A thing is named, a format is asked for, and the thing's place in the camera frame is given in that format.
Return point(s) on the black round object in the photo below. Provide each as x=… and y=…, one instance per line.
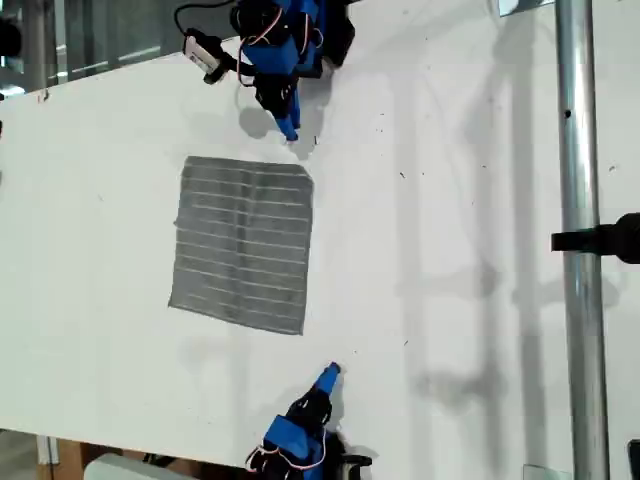
x=9, y=37

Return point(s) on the metal bracket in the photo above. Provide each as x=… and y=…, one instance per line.
x=510, y=6

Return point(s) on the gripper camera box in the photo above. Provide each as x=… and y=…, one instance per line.
x=202, y=52
x=356, y=465

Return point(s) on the steel post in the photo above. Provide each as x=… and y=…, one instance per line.
x=580, y=150

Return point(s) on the camera black stalk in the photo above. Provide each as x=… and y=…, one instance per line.
x=231, y=61

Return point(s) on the black post clamp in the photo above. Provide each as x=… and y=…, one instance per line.
x=620, y=237

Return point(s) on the grey striped towel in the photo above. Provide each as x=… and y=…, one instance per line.
x=240, y=240

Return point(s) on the dark box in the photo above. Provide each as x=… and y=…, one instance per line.
x=635, y=460

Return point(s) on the white box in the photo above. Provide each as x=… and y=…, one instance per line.
x=125, y=470

